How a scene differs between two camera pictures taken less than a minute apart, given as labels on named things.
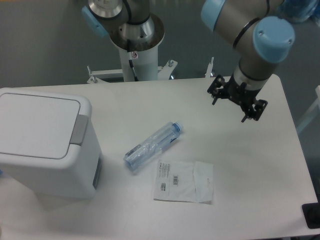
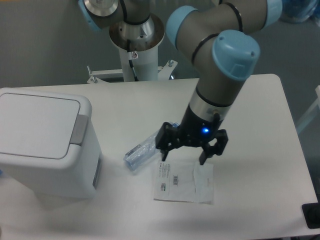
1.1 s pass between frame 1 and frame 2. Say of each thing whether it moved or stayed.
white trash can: stayed
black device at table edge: stayed
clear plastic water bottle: stayed
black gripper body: moved
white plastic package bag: stayed
